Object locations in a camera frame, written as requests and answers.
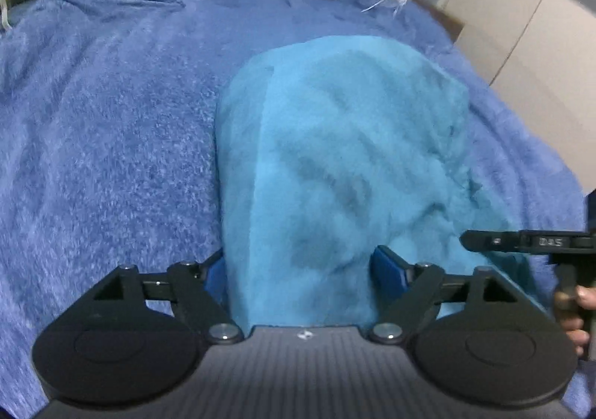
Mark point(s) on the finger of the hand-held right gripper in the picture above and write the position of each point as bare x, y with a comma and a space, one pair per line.
489, 241

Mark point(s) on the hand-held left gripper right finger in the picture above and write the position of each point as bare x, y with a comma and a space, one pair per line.
389, 272

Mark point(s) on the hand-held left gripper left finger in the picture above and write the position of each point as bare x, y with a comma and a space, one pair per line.
215, 277

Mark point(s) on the teal shirt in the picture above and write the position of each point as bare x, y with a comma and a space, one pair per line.
344, 158

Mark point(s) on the person's right hand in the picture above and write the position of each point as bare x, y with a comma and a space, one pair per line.
577, 335

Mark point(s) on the blue fleece blanket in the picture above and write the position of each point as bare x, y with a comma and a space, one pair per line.
107, 130

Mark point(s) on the white wardrobe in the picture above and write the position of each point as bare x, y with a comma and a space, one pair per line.
526, 18

